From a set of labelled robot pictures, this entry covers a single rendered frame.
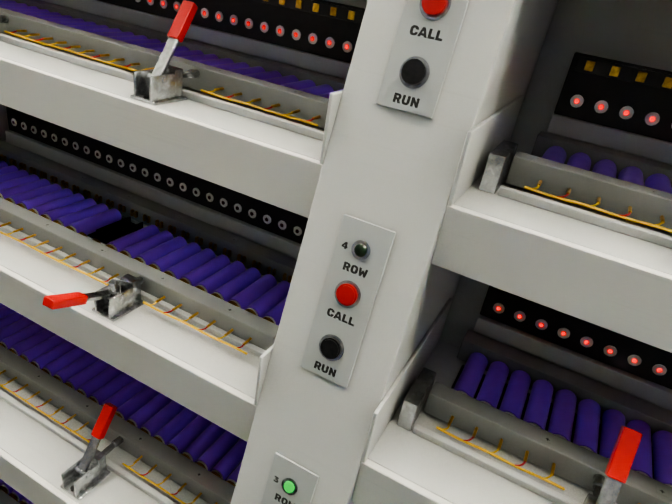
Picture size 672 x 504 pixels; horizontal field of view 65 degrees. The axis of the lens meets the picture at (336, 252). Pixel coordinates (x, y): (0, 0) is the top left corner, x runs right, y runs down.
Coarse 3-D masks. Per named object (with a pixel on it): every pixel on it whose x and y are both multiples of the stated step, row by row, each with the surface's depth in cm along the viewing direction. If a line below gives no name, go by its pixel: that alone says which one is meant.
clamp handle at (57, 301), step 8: (112, 288) 50; (48, 296) 44; (56, 296) 44; (64, 296) 45; (72, 296) 45; (80, 296) 46; (88, 296) 47; (96, 296) 47; (104, 296) 48; (112, 296) 49; (48, 304) 43; (56, 304) 43; (64, 304) 44; (72, 304) 45; (80, 304) 46
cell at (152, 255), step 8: (176, 240) 60; (184, 240) 61; (152, 248) 58; (160, 248) 58; (168, 248) 59; (176, 248) 60; (136, 256) 56; (144, 256) 56; (152, 256) 57; (160, 256) 58
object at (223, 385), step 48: (144, 192) 68; (0, 240) 58; (288, 240) 60; (0, 288) 55; (48, 288) 52; (96, 288) 53; (96, 336) 50; (144, 336) 48; (192, 336) 49; (192, 384) 46; (240, 384) 45; (240, 432) 45
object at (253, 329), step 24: (0, 216) 60; (24, 216) 59; (48, 240) 57; (72, 240) 56; (96, 264) 55; (120, 264) 53; (144, 264) 54; (144, 288) 53; (168, 288) 51; (192, 288) 52; (168, 312) 50; (192, 312) 51; (216, 312) 49; (240, 312) 50; (240, 336) 49; (264, 336) 48
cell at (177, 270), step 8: (208, 248) 60; (192, 256) 58; (200, 256) 58; (208, 256) 59; (176, 264) 56; (184, 264) 56; (192, 264) 57; (200, 264) 58; (176, 272) 55; (184, 272) 56
